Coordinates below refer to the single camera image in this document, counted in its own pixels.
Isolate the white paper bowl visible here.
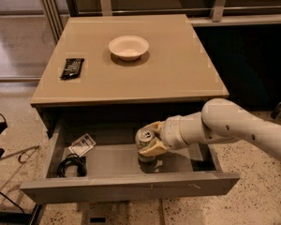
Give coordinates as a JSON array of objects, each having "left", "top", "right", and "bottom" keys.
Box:
[{"left": 109, "top": 36, "right": 149, "bottom": 61}]

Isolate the beige cabinet with tan top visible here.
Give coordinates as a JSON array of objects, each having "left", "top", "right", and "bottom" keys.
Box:
[{"left": 31, "top": 15, "right": 229, "bottom": 130}]

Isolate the metal hook on floor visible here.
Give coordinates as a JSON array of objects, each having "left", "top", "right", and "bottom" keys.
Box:
[{"left": 0, "top": 145, "right": 39, "bottom": 164}]

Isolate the black snack bar wrapper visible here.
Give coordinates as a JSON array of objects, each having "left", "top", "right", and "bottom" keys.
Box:
[{"left": 60, "top": 58, "right": 84, "bottom": 80}]

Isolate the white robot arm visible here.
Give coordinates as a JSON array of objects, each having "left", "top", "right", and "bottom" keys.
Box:
[{"left": 135, "top": 98, "right": 281, "bottom": 162}]

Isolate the coiled black cable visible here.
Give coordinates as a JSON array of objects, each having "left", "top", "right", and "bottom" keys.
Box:
[{"left": 56, "top": 153, "right": 88, "bottom": 178}]

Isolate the small grey floor object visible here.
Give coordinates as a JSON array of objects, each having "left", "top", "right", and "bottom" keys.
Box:
[{"left": 271, "top": 101, "right": 281, "bottom": 119}]

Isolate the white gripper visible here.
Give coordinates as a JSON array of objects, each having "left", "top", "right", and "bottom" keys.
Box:
[{"left": 138, "top": 115, "right": 187, "bottom": 158}]

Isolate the open grey top drawer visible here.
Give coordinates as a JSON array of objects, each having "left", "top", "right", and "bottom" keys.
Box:
[{"left": 21, "top": 115, "right": 240, "bottom": 203}]

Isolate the green 7up soda can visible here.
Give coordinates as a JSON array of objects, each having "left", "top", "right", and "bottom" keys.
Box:
[{"left": 135, "top": 128, "right": 155, "bottom": 163}]

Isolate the metal window railing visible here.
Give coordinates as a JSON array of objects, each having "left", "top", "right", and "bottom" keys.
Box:
[{"left": 40, "top": 0, "right": 281, "bottom": 38}]

